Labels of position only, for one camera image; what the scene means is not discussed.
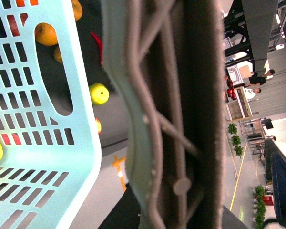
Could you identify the light teal shopping basket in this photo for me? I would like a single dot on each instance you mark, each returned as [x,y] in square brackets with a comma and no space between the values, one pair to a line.
[51,150]

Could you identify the green apple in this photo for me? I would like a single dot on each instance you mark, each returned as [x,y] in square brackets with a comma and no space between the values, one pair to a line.
[99,94]

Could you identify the wooden fruit crate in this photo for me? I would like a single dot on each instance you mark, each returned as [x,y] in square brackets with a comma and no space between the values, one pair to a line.
[238,108]

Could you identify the person in black shirt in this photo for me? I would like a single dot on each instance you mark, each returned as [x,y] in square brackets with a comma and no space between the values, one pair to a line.
[259,80]

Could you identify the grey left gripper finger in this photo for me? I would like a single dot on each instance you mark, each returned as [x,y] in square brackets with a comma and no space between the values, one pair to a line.
[175,65]

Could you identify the red chili pepper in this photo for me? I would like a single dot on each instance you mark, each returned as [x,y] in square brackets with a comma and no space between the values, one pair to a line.
[100,46]

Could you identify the yellow apple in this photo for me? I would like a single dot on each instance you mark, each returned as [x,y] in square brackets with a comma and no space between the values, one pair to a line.
[45,34]

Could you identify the person in white shirt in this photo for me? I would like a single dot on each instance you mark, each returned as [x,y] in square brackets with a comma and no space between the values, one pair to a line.
[251,93]

